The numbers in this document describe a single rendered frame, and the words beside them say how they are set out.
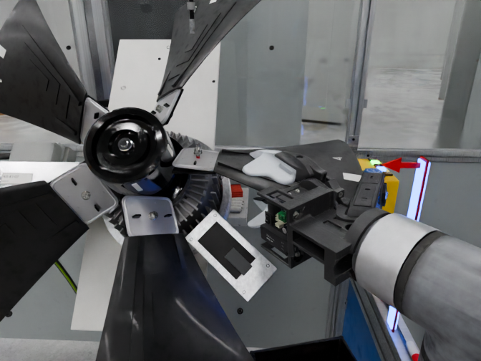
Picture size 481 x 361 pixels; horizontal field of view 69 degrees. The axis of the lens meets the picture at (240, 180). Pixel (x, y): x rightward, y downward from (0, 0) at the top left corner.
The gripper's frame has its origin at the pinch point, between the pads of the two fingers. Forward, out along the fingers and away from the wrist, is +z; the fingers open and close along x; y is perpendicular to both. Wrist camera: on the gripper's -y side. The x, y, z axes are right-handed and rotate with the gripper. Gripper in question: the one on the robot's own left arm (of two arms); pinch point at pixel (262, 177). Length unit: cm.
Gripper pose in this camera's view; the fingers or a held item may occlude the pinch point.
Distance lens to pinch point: 49.1
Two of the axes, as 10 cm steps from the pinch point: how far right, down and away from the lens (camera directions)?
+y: -8.2, 3.0, -4.8
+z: -5.6, -3.0, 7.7
